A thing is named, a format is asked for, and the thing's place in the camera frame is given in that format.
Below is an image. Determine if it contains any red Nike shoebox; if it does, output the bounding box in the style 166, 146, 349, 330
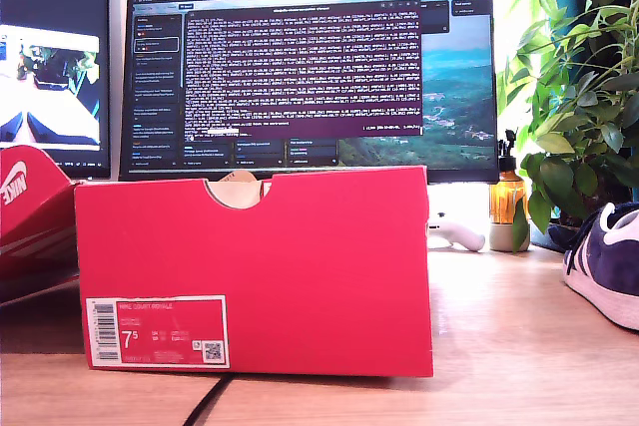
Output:
73, 165, 434, 378

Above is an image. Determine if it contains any red Nike shoebox lid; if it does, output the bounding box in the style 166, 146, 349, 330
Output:
0, 145, 81, 305

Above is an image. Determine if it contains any blue suede shoe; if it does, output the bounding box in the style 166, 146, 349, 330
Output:
562, 201, 639, 331

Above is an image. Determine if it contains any beige packing paper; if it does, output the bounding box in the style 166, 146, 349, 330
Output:
207, 171, 265, 210

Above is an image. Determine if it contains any large black computer monitor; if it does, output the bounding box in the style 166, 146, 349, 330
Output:
118, 0, 500, 186

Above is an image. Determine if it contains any white handheld controller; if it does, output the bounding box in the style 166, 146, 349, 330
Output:
427, 213, 486, 252

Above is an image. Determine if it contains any small white pot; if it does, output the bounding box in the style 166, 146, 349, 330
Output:
488, 220, 533, 253

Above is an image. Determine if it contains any amber pump bottle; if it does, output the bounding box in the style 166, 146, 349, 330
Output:
489, 129, 529, 225

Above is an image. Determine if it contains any dark planter tray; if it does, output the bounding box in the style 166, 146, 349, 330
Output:
529, 218, 583, 253

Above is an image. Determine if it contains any green leafy houseplant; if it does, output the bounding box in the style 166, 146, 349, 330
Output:
498, 0, 639, 235

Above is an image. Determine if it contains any small black computer monitor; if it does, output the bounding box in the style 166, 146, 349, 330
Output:
0, 0, 111, 181

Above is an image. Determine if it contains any black cable on table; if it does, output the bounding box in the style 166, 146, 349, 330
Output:
182, 374, 236, 426

